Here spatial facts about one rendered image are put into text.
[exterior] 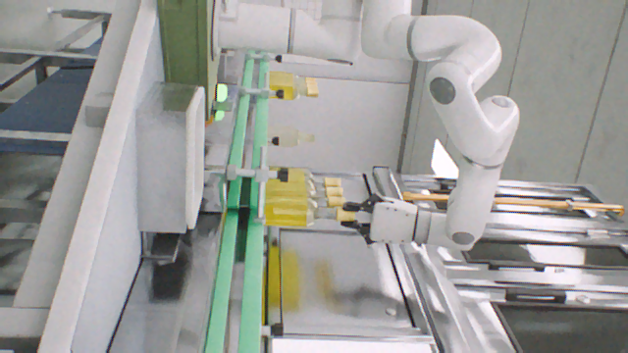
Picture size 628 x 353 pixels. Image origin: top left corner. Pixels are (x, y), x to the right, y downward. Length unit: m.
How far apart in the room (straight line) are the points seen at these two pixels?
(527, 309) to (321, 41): 0.79
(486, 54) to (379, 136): 6.53
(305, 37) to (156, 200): 0.47
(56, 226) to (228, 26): 0.58
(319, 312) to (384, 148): 6.48
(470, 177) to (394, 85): 6.27
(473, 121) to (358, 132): 6.52
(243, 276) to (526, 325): 0.70
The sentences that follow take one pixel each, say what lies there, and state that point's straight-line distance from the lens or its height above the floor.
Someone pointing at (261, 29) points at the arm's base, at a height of 0.94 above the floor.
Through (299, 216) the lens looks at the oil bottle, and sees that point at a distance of 1.43.
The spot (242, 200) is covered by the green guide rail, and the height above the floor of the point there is 0.92.
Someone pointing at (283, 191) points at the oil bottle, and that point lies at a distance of 1.48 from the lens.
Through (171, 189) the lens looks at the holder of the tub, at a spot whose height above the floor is 0.80.
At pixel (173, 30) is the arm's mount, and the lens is 1.23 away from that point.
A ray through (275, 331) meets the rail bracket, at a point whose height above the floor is 0.99.
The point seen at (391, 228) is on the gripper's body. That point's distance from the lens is 1.44.
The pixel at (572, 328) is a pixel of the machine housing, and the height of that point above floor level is 1.68.
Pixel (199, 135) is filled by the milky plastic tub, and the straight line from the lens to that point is 1.20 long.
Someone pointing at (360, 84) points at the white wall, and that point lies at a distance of 7.46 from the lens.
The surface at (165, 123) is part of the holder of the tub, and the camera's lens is 1.03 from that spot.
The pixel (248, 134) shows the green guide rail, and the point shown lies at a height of 0.92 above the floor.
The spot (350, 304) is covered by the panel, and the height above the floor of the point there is 1.16.
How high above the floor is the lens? 0.95
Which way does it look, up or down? 5 degrees up
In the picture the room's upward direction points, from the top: 93 degrees clockwise
